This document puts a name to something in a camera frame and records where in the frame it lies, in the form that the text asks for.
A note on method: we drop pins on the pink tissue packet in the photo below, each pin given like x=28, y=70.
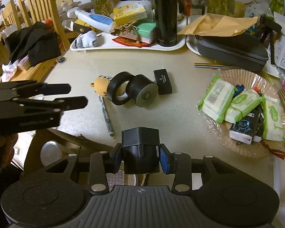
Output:
x=23, y=63

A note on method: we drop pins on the black thermos bottle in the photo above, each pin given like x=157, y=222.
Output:
x=165, y=14

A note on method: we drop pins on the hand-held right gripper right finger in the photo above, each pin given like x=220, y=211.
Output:
x=165, y=159

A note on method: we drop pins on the white lotion bottle blue label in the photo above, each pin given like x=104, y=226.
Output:
x=97, y=20

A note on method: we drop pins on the red packet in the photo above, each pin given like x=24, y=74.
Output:
x=128, y=41

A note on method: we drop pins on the cardboard box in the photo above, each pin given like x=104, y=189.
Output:
x=68, y=143

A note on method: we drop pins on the black box gold emblem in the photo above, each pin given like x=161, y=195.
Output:
x=82, y=27

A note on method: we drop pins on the patterned pen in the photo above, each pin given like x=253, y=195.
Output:
x=106, y=116

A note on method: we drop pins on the brown paper envelope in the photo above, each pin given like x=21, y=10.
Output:
x=218, y=25

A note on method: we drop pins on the black garment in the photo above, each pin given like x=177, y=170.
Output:
x=33, y=42

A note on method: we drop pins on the black tissue pack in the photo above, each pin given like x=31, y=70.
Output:
x=243, y=129

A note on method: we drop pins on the yellow bear toy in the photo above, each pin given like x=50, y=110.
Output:
x=101, y=85

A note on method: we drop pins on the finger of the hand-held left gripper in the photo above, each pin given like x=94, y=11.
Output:
x=57, y=89
x=73, y=102

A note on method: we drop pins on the small black disc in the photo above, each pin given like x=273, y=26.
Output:
x=61, y=60

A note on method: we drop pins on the person's left hand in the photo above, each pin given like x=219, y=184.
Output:
x=7, y=144

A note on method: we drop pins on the small black box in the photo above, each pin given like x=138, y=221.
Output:
x=163, y=82

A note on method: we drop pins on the dark grey zip case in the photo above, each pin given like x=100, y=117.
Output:
x=230, y=49

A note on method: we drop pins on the black tape roll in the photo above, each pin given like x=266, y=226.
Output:
x=112, y=87

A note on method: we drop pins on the wooden chair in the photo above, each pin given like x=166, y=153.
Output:
x=8, y=14
x=38, y=2

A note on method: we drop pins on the green box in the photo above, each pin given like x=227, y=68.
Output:
x=146, y=29

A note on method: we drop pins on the black rubber cylinder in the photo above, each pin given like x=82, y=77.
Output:
x=142, y=90

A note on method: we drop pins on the yellow carton box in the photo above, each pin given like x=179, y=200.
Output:
x=130, y=11

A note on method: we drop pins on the black phone clamp stand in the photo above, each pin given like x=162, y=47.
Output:
x=269, y=25

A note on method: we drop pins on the white sock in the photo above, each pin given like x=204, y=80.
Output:
x=87, y=39

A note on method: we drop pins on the round wicker plate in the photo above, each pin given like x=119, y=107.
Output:
x=239, y=76

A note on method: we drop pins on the green wet wipes pack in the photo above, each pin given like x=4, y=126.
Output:
x=272, y=116
x=217, y=99
x=243, y=104

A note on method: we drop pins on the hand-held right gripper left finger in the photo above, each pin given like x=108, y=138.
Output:
x=114, y=159

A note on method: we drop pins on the black cup-shaped object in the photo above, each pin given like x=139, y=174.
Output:
x=140, y=152

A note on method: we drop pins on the white carton box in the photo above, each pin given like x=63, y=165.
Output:
x=283, y=45

